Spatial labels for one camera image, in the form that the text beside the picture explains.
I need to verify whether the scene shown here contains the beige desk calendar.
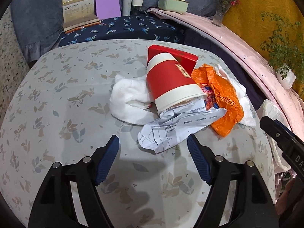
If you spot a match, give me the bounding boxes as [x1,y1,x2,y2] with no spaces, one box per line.
[62,0,101,33]

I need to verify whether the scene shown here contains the navy floral cloth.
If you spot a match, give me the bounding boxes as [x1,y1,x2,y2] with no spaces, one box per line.
[59,13,185,47]

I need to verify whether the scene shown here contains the orange plastic bag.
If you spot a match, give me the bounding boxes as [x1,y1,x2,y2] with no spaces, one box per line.
[191,64,244,137]

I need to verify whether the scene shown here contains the red white paper cup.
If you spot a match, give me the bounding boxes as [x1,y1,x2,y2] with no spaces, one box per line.
[146,52,207,113]

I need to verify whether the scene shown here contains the pink bed cover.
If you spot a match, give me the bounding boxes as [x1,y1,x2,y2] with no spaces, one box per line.
[148,8,303,139]

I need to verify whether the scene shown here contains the white cloth rag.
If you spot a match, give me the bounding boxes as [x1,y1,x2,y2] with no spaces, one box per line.
[109,74,158,126]

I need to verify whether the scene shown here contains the slim white bottle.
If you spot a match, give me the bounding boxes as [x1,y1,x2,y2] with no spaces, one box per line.
[122,0,132,17]

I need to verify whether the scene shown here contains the white potted green plant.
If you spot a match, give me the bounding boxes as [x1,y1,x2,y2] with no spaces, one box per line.
[260,11,303,88]

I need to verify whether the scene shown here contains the mint green tissue box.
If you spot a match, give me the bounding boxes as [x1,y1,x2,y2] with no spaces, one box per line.
[158,0,189,14]

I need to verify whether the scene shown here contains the white lined trash bin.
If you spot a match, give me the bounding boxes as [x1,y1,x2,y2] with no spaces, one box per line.
[257,99,291,173]

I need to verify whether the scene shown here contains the person hand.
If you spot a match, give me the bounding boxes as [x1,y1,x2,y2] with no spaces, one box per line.
[275,178,295,216]

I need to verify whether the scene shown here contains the rabbit print tablecloth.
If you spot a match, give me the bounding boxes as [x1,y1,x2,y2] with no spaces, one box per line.
[0,39,276,228]

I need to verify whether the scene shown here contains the printed paper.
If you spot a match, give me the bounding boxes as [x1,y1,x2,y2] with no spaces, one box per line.
[138,99,227,154]

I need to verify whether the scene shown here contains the white cylindrical jar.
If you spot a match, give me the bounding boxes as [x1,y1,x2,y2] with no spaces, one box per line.
[132,0,143,14]

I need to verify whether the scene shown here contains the purple card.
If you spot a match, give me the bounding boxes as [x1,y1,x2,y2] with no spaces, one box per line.
[95,0,121,20]

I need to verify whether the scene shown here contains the glass vase pink flowers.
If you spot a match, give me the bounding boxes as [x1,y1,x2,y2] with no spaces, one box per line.
[212,0,240,27]

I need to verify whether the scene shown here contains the mustard yellow backdrop cloth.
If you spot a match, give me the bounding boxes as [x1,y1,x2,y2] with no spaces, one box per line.
[222,0,304,62]

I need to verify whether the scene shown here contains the blue grey backdrop cloth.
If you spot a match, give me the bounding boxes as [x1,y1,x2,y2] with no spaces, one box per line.
[10,0,218,62]

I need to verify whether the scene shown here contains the red cardboard box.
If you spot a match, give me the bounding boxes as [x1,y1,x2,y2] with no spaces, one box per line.
[147,44,198,75]

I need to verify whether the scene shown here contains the white paper napkin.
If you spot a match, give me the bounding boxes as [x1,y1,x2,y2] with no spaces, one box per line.
[215,64,256,127]

